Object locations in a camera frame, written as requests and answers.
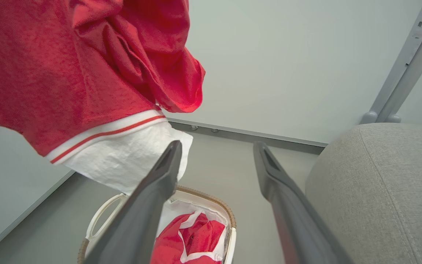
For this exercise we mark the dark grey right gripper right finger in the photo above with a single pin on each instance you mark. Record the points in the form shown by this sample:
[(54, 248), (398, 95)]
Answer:
[(295, 223)]

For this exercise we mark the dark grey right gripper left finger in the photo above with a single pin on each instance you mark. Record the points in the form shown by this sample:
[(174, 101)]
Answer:
[(143, 216)]

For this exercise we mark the red garment with white trim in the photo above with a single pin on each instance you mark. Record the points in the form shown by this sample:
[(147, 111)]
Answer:
[(68, 73)]

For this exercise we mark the white laundry basket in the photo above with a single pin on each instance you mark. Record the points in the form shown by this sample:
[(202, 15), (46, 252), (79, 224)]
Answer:
[(218, 209)]

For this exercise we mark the red and white garment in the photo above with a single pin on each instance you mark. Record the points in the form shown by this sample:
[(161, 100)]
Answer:
[(191, 242)]

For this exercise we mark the light grey fabric sofa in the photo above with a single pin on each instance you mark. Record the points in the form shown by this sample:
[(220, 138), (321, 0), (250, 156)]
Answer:
[(383, 194)]

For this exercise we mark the grey metal frame post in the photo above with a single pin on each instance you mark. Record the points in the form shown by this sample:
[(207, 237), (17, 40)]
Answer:
[(405, 62)]

